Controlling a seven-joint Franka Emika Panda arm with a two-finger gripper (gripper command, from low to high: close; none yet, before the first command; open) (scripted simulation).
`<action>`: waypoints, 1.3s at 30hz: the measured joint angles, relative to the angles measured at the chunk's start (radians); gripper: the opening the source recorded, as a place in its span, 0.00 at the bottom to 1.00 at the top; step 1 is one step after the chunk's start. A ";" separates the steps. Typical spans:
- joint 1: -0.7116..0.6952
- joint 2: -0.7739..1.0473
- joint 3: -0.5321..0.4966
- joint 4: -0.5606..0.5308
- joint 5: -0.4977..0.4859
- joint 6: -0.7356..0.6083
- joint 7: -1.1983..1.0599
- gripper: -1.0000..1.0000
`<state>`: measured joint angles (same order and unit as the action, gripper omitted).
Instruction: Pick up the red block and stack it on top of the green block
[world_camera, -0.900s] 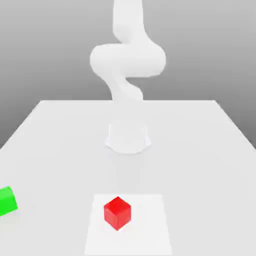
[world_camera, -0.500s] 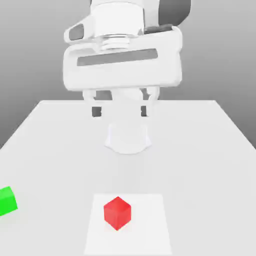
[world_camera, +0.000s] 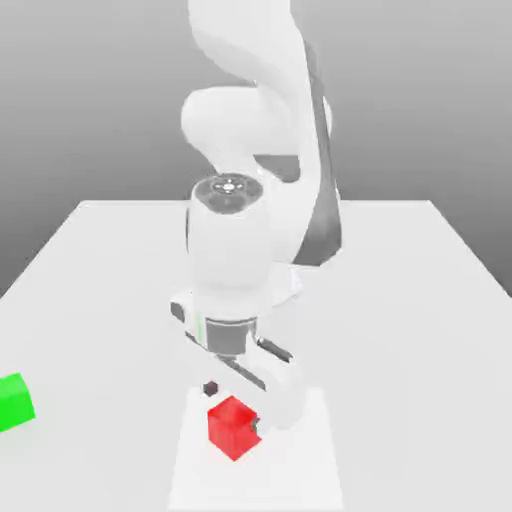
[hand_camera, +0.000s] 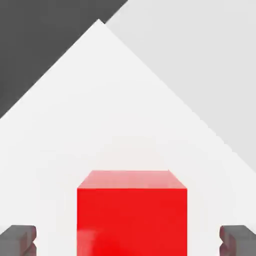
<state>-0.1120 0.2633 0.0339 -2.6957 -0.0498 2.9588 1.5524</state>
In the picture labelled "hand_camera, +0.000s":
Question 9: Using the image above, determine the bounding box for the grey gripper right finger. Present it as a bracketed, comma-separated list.
[219, 224, 256, 256]

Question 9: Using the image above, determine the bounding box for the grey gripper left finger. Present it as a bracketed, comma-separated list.
[0, 224, 38, 256]

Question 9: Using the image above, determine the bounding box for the small red cube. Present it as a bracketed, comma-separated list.
[76, 169, 188, 256]

